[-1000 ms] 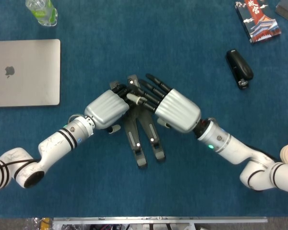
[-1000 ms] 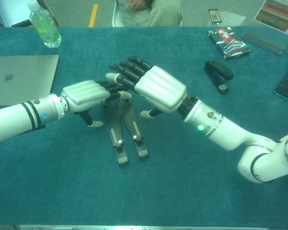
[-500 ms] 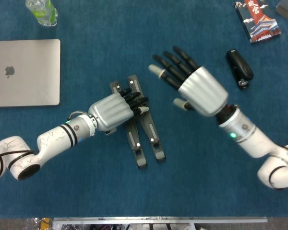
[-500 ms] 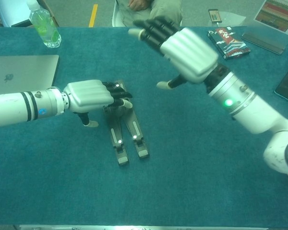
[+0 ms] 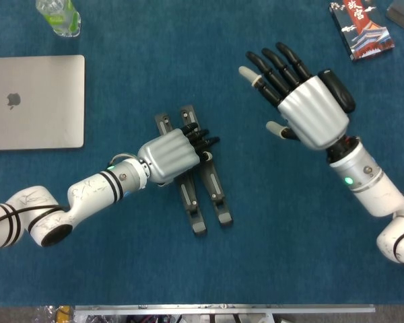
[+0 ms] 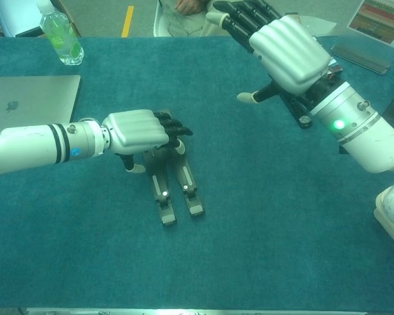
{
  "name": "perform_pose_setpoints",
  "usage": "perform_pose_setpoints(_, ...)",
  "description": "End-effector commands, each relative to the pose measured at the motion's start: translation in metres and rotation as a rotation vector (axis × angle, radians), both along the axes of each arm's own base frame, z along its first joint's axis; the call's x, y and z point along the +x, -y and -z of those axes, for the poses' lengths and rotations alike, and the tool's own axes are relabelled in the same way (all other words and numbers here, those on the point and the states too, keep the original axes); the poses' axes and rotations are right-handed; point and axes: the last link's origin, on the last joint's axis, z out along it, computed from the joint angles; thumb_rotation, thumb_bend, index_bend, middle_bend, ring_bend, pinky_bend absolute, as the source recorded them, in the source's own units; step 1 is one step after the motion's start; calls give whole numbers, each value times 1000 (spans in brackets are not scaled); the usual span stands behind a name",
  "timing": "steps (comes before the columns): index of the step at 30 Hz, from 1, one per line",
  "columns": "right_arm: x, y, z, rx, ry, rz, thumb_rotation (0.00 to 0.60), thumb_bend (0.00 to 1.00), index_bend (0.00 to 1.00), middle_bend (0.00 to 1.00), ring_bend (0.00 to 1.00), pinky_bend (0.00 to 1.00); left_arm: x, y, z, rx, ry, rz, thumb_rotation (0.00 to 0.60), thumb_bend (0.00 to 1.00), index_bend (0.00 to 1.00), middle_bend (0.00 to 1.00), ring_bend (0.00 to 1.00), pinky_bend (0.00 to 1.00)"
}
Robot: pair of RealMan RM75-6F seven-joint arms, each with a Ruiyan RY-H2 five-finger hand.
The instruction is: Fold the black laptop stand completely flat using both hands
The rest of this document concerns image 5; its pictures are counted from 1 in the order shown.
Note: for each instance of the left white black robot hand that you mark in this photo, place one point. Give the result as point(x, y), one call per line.
point(168, 154)

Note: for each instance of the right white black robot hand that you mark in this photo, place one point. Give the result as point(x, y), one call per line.
point(313, 111)

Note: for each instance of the black folding laptop stand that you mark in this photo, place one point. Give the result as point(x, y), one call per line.
point(215, 178)

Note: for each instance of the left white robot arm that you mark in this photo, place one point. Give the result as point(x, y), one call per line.
point(87, 191)

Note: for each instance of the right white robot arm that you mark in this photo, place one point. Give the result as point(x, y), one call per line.
point(367, 181)

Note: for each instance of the silver apple laptop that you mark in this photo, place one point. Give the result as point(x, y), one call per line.
point(37, 101)

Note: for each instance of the black stapler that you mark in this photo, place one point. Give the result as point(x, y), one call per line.
point(340, 91)

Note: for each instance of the dark palace print book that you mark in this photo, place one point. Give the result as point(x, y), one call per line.
point(363, 30)

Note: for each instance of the teal felt table mat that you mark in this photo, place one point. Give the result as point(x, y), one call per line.
point(121, 269)

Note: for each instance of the clear bottle green label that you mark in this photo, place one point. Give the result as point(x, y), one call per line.
point(62, 18)

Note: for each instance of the clear plastic bag yellow contents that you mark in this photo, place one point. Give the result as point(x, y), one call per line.
point(54, 314)

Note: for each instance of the aluminium table edge rail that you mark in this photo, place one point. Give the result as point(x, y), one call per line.
point(222, 307)

